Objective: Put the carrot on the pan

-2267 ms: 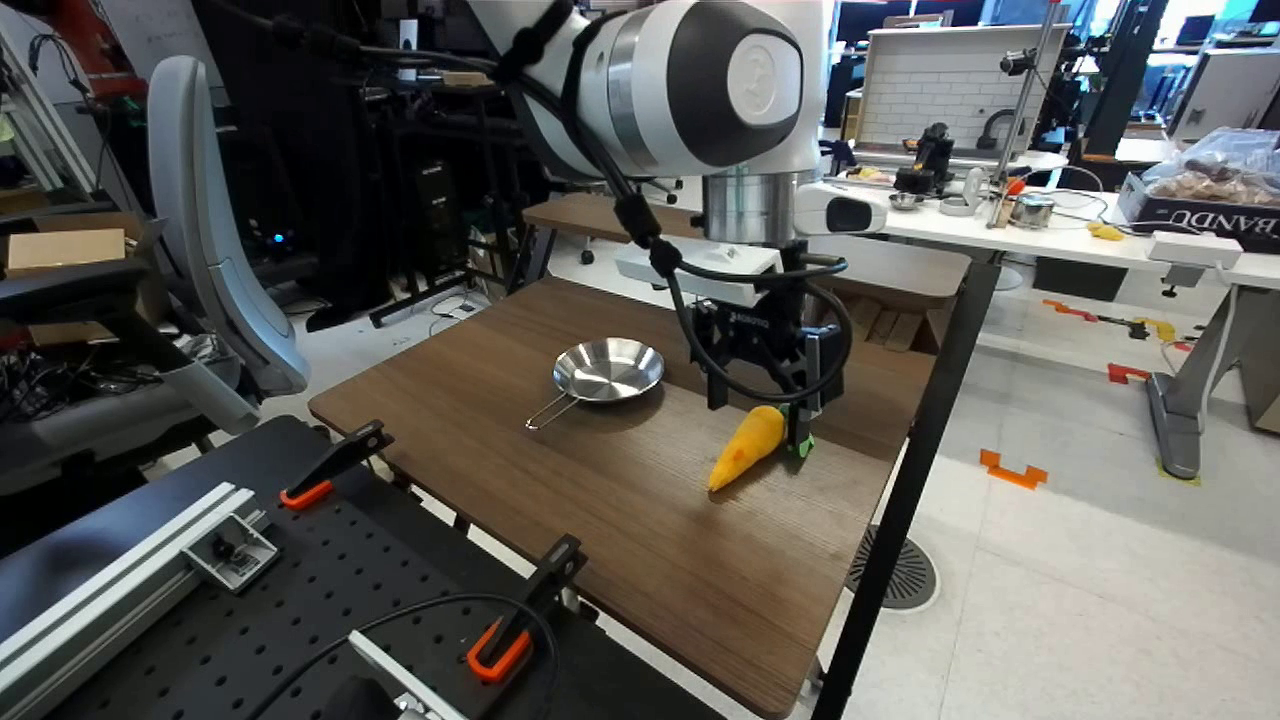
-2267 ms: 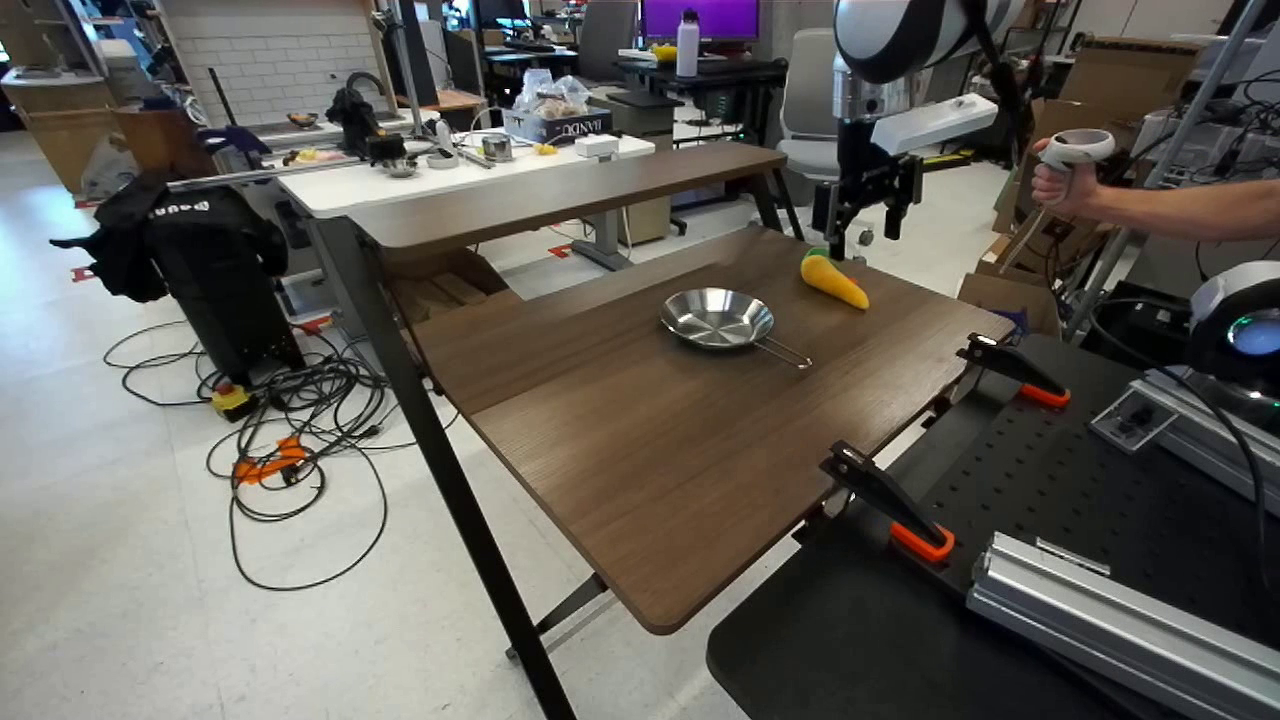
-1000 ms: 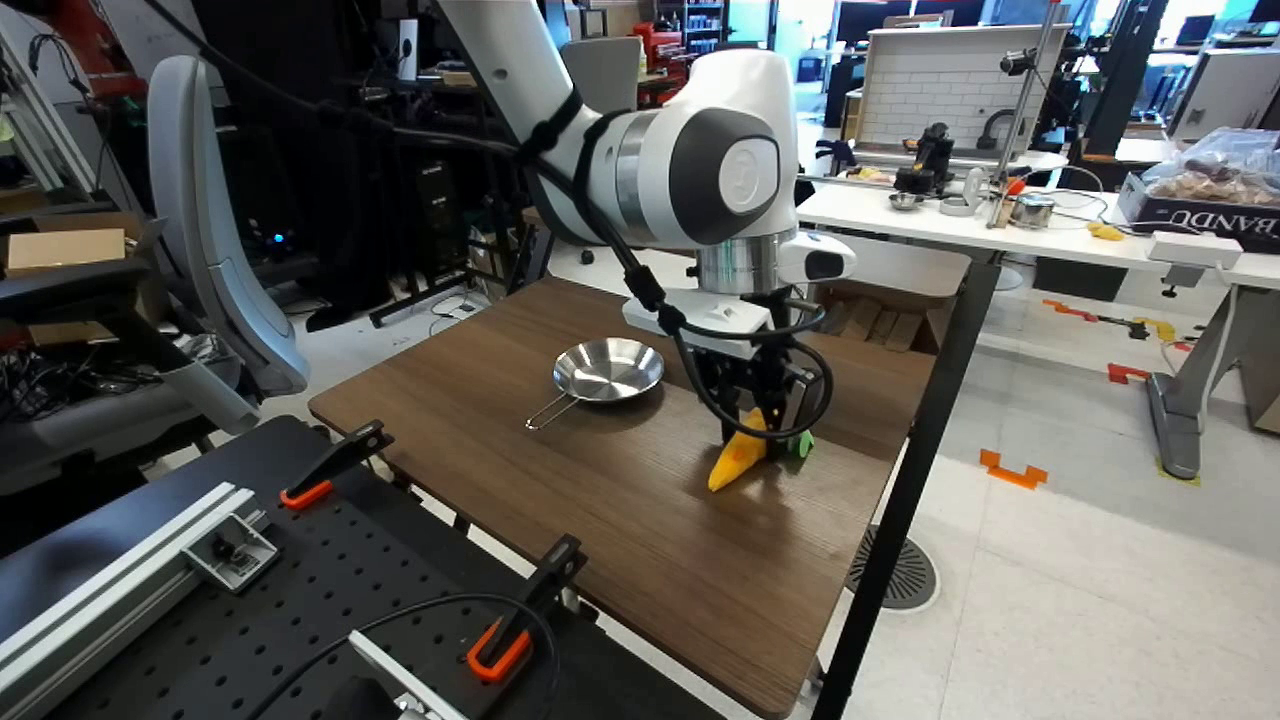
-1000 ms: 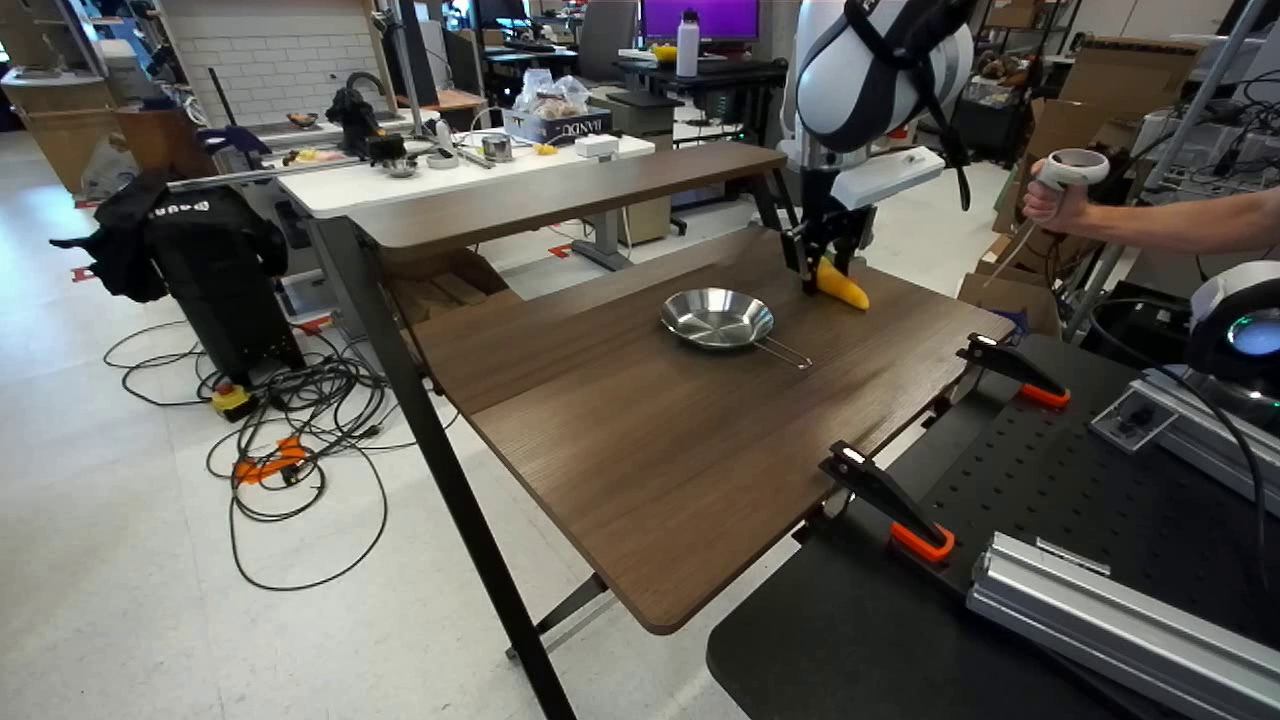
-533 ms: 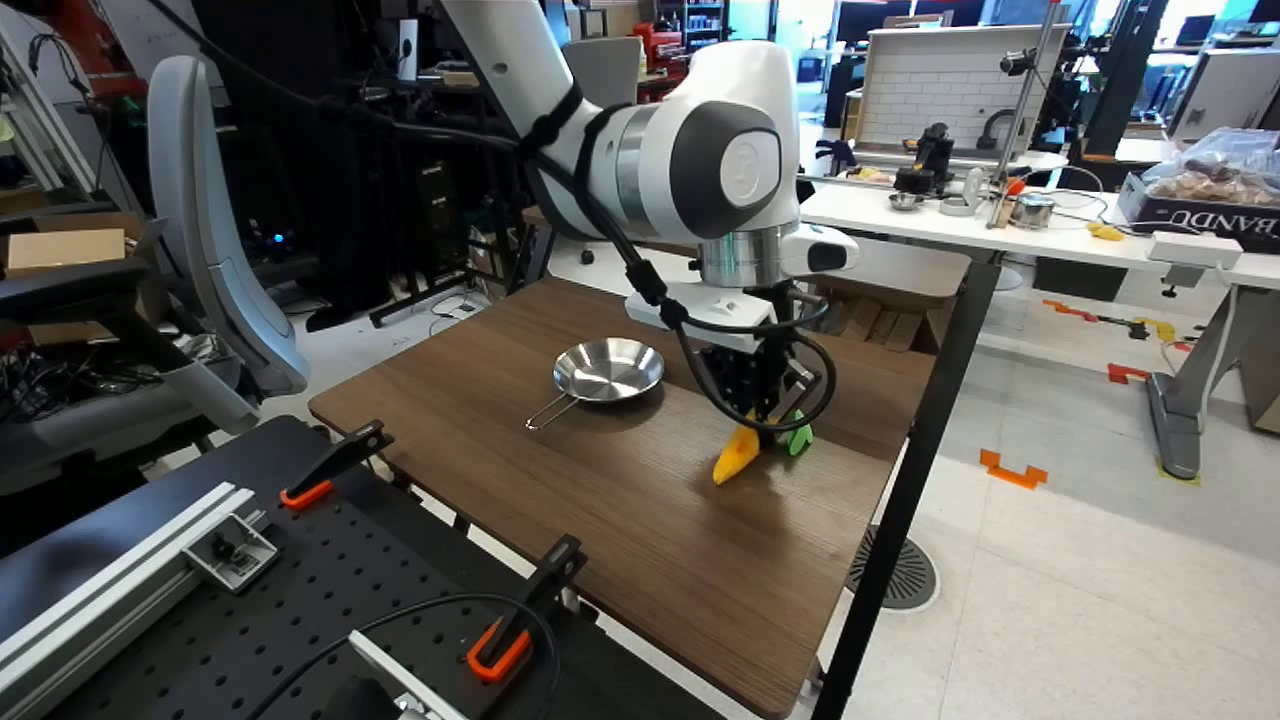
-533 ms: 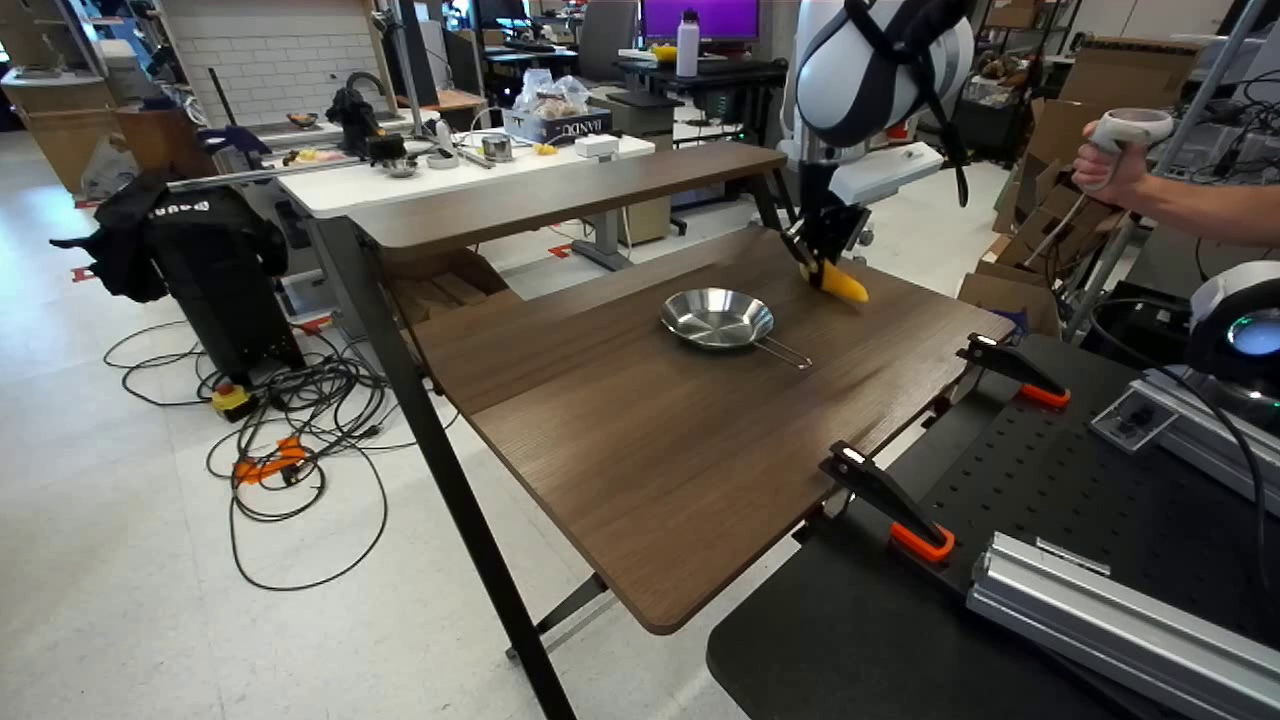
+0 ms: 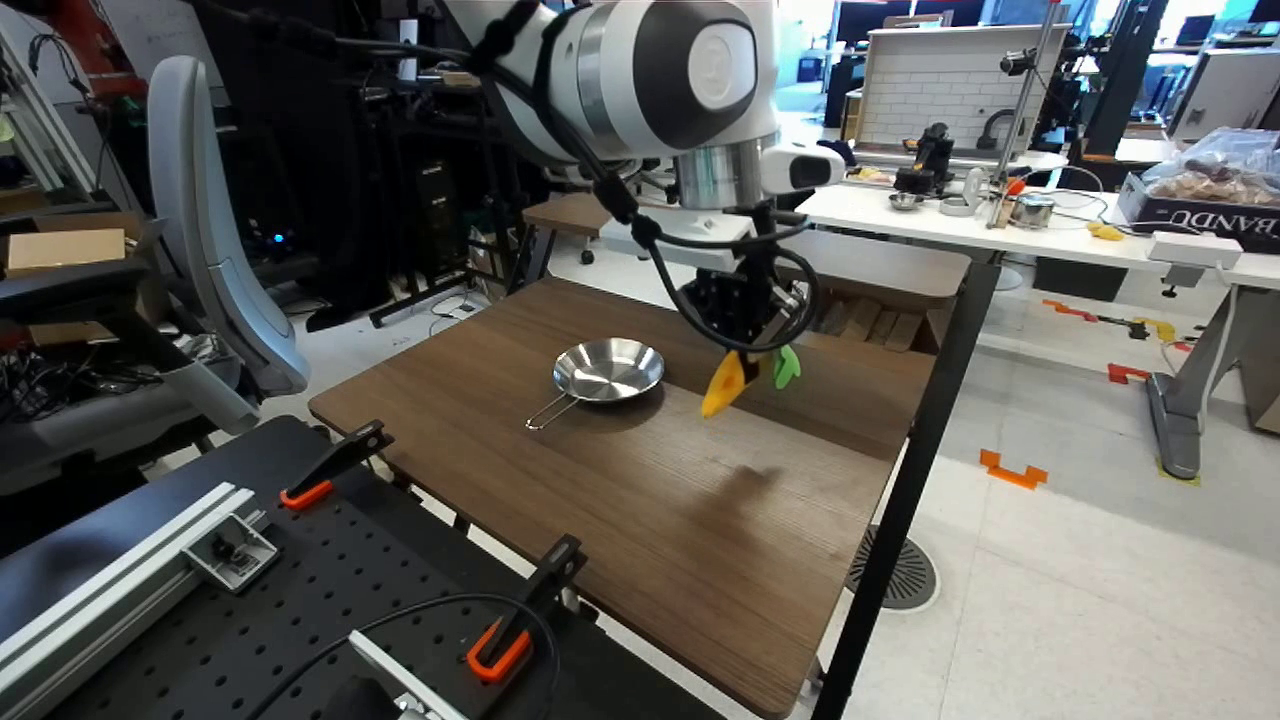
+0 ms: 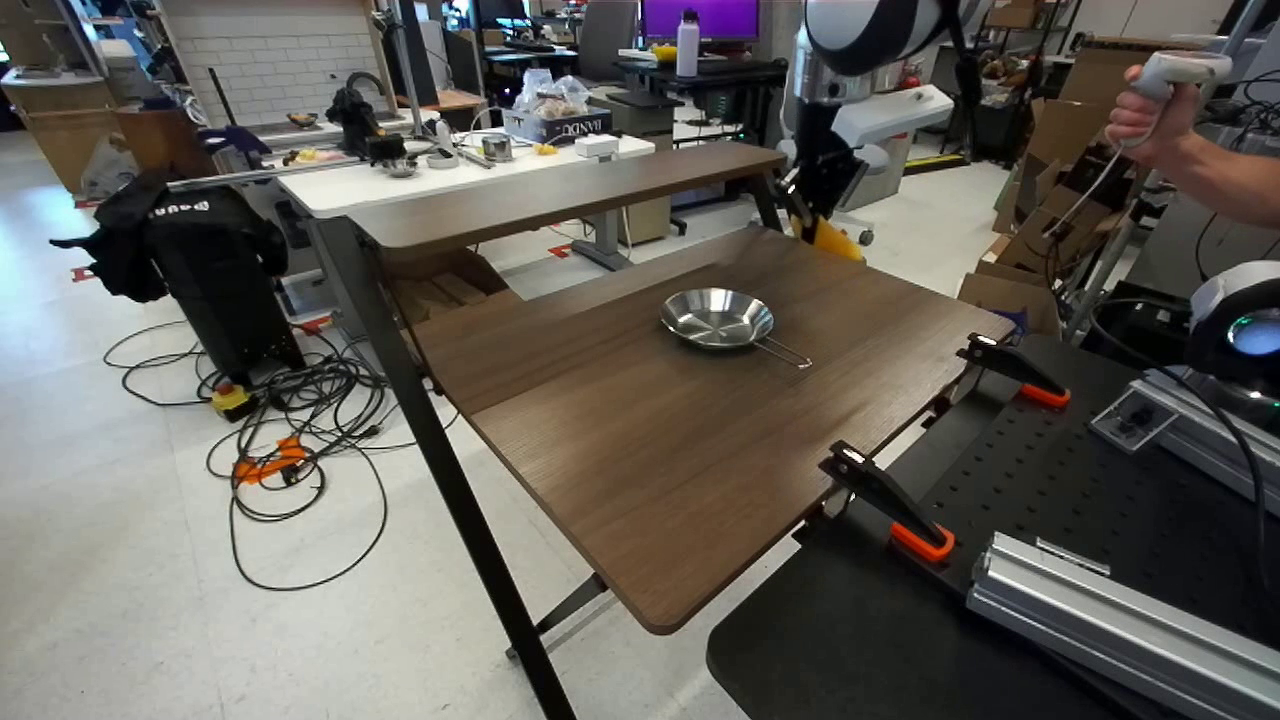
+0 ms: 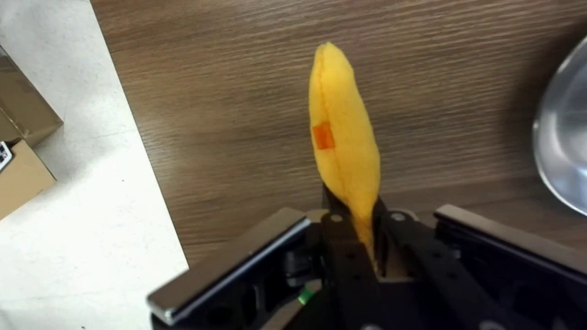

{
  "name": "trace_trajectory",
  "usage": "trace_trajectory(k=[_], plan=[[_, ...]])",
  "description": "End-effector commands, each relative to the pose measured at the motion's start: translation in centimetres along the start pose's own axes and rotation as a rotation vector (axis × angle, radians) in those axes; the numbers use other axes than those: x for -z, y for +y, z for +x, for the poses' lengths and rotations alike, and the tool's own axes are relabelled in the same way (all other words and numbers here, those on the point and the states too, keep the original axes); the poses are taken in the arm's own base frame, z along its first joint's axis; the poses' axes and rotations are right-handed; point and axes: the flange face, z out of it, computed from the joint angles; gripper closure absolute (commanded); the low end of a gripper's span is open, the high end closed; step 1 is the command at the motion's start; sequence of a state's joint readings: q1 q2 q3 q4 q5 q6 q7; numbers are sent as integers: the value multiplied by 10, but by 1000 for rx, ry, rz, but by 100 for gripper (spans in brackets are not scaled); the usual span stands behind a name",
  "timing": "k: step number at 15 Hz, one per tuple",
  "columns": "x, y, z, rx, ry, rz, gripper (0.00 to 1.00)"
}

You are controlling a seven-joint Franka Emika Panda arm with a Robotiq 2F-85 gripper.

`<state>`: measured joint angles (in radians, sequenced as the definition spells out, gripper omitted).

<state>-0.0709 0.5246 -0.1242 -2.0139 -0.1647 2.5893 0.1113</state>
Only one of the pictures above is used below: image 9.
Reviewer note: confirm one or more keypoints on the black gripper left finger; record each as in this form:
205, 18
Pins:
346, 276

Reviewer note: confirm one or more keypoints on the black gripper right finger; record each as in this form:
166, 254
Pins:
429, 276

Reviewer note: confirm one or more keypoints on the yellow plush carrot toy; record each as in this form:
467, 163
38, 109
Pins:
342, 135

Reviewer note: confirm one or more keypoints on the silver metal bowl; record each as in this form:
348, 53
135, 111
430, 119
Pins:
570, 141

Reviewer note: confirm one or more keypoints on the light brown cardboard box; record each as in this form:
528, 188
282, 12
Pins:
21, 181

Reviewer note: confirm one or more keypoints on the dark brown cardboard box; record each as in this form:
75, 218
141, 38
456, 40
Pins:
25, 113

